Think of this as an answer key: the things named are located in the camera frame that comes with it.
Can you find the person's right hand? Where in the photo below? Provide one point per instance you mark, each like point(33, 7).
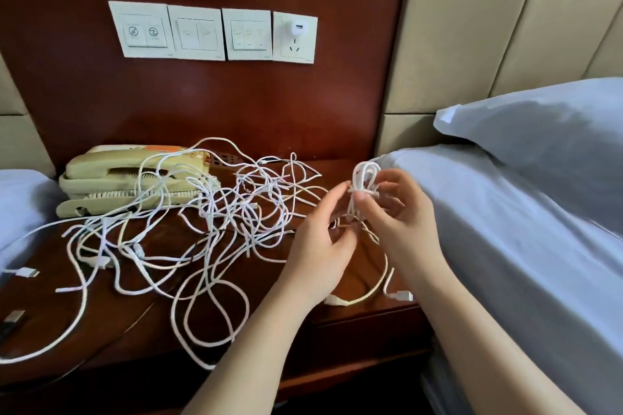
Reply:
point(409, 225)

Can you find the person's left hand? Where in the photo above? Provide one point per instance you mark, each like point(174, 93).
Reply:
point(316, 254)

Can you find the dark wooden drawer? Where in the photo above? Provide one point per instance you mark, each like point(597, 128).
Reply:
point(380, 342)

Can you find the person's right forearm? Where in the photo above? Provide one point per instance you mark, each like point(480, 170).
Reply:
point(496, 351)

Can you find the person's left forearm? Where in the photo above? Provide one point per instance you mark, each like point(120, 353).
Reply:
point(258, 361)

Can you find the wooden nightstand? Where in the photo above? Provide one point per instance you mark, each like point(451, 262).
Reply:
point(127, 317)

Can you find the right bed white sheet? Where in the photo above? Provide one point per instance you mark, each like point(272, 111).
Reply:
point(545, 274)

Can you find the bed white sheet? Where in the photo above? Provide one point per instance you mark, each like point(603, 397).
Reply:
point(545, 274)
point(24, 206)

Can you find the white pillow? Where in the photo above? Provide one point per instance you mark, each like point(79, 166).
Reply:
point(555, 137)

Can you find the beige padded headboard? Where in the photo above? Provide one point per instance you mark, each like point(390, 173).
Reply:
point(15, 128)
point(487, 30)

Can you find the white plug-in charger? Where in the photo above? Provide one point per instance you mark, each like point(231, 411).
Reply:
point(296, 28)

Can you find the left bed white sheet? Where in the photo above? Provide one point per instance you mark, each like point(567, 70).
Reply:
point(24, 206)

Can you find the small black usb plug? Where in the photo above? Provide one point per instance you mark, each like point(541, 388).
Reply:
point(12, 318)

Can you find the dark wooden wall panel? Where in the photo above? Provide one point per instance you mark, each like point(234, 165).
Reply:
point(243, 108)

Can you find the white triple rocker wall switch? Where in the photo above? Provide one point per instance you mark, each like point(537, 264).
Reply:
point(248, 35)

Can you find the white double rocker wall switch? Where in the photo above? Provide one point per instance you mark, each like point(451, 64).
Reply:
point(198, 33)

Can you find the white two-button wall switch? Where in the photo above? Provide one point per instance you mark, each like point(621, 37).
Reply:
point(142, 30)

